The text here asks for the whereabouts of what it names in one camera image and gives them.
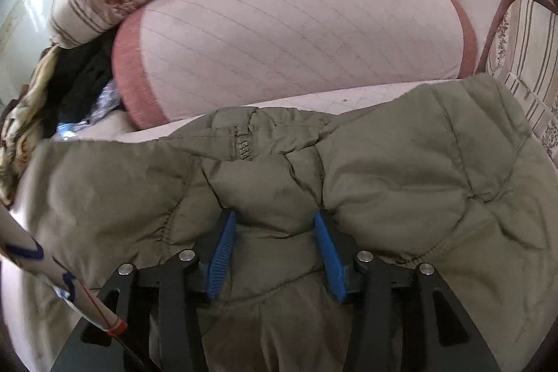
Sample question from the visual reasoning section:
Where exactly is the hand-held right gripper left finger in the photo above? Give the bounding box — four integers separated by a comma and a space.
50, 208, 238, 372

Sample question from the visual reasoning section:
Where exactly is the maroon beige floral blanket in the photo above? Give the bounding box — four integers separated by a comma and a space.
0, 45, 62, 207

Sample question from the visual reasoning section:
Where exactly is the pink quilted bolster cushion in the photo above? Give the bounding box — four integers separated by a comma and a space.
111, 0, 478, 133

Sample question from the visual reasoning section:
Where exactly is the black garment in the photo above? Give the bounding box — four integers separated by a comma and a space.
44, 45, 118, 129

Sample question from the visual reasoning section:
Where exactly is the striped floral headboard cushion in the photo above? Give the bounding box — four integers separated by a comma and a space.
486, 0, 558, 168

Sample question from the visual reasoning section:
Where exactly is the olive green puffer jacket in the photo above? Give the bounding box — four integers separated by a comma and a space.
17, 73, 558, 372

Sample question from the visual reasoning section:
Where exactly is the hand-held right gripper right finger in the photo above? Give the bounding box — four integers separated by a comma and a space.
314, 208, 502, 372

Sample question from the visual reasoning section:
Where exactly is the blue white plastic bag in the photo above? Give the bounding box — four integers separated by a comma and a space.
56, 78, 127, 133

